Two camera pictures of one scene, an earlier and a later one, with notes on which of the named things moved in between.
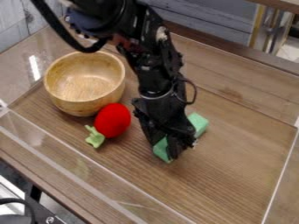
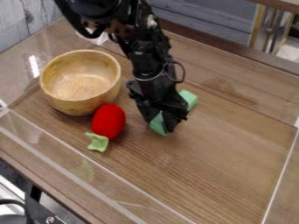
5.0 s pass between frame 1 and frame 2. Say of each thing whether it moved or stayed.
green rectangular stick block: moved
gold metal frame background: stayed
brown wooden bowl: stayed
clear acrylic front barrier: stayed
